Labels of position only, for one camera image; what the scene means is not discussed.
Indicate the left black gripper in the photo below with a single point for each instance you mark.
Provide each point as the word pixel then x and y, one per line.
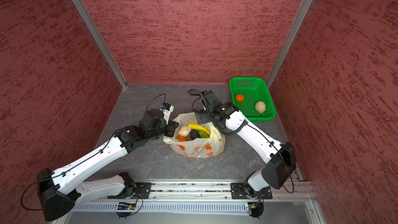
pixel 172 126

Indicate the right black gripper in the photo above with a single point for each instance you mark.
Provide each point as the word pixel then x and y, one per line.
pixel 204 118

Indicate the printed translucent plastic bag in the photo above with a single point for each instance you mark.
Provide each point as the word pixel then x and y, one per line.
pixel 198 148

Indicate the green plastic basket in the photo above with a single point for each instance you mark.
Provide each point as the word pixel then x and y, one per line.
pixel 254 89

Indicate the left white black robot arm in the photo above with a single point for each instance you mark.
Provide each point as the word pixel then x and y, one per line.
pixel 60 190

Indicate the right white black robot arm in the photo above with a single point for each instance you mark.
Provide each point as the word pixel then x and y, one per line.
pixel 279 158

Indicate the beige fruit in bag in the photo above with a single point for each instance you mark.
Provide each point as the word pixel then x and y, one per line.
pixel 184 131

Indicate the orange fruit in bag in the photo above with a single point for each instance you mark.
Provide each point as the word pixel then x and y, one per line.
pixel 181 139

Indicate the beige bumpy round fruit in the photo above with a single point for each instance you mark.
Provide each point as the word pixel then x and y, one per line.
pixel 260 107

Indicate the yellow banana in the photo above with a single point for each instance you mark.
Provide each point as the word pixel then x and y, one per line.
pixel 199 127

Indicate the green lime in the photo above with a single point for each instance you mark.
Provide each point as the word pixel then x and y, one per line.
pixel 203 134

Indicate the dark avocado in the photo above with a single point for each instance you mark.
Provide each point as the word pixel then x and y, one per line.
pixel 194 134

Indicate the small orange tangerine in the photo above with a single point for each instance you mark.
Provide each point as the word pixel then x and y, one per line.
pixel 239 98

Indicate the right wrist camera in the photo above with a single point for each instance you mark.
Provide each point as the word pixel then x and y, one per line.
pixel 210 101

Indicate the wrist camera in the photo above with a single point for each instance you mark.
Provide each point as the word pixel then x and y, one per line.
pixel 210 101
pixel 166 109

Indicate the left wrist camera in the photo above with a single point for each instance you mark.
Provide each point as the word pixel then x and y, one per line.
pixel 166 109

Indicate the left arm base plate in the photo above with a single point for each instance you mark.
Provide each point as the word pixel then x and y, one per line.
pixel 137 190

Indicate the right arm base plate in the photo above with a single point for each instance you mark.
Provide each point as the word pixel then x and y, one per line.
pixel 244 191

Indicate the right aluminium corner post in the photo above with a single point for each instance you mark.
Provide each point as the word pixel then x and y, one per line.
pixel 297 21

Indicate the aluminium corner post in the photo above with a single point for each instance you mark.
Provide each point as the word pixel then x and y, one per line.
pixel 297 21
pixel 85 15

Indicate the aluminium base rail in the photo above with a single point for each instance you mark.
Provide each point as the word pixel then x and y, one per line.
pixel 174 190

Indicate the left aluminium corner post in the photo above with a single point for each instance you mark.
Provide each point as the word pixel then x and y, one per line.
pixel 85 15

